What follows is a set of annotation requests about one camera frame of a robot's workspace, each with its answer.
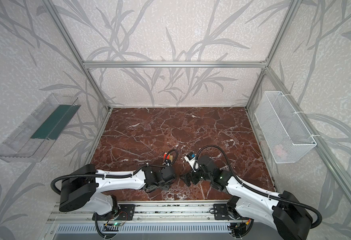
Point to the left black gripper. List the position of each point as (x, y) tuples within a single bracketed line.
[(169, 176)]

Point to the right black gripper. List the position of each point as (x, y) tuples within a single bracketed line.
[(192, 176)]

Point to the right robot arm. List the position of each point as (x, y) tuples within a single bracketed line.
[(278, 211)]

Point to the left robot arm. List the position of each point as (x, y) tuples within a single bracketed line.
[(84, 189)]

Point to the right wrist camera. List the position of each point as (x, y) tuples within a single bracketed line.
[(191, 159)]

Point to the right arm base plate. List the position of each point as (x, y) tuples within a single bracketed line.
[(225, 212)]

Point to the aluminium mounting rail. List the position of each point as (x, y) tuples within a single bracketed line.
[(155, 212)]

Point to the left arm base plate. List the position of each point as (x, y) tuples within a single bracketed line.
[(124, 213)]

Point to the white wire mesh basket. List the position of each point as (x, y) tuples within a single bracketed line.
[(284, 131)]

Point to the clear plastic wall bin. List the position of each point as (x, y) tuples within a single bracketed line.
[(31, 141)]

